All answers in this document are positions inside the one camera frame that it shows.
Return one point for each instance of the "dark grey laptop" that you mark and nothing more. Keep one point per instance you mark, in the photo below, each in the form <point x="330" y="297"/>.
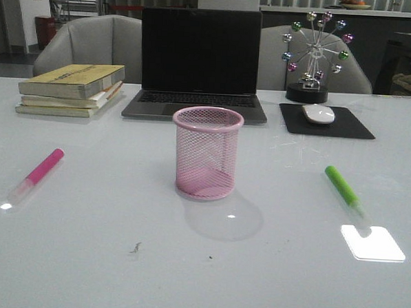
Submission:
<point x="198" y="57"/>

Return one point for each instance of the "dark side table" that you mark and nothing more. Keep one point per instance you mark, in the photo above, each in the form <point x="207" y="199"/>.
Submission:
<point x="396" y="59"/>

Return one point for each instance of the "green highlighter pen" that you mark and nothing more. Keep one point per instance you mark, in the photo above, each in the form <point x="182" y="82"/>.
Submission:
<point x="361" y="220"/>

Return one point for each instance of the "top yellow book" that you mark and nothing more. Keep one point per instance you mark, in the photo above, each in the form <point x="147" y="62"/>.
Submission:
<point x="73" y="81"/>

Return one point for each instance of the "ferris wheel desk ornament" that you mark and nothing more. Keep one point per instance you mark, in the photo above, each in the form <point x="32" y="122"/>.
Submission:
<point x="308" y="88"/>

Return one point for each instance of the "fruit bowl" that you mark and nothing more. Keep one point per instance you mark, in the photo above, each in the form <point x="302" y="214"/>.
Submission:
<point x="354" y="4"/>

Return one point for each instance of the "pink highlighter pen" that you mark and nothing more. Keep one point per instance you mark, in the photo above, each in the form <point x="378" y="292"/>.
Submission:
<point x="20" y="192"/>

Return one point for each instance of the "grey armchair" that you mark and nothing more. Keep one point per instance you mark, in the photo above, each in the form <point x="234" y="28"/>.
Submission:
<point x="110" y="39"/>
<point x="282" y="60"/>

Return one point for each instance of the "cream book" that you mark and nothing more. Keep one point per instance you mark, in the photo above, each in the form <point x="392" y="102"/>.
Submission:
<point x="57" y="111"/>
<point x="94" y="102"/>

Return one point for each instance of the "middle cream book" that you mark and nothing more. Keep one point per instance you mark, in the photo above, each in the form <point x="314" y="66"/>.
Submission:
<point x="94" y="102"/>

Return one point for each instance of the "left grey armchair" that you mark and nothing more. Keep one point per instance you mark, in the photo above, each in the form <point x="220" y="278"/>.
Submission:
<point x="110" y="39"/>

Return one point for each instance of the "bottom cream book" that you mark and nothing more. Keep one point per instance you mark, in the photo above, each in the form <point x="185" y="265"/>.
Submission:
<point x="57" y="111"/>

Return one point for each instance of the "red bin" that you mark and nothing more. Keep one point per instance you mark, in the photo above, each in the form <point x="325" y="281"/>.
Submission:
<point x="45" y="30"/>

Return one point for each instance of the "white computer mouse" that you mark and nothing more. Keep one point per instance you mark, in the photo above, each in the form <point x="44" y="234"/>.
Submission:
<point x="319" y="114"/>

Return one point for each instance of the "right grey armchair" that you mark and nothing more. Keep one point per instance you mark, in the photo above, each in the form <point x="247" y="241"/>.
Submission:
<point x="282" y="60"/>

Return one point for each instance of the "pink mesh pen holder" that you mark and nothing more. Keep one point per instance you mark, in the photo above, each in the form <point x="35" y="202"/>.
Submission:
<point x="206" y="149"/>

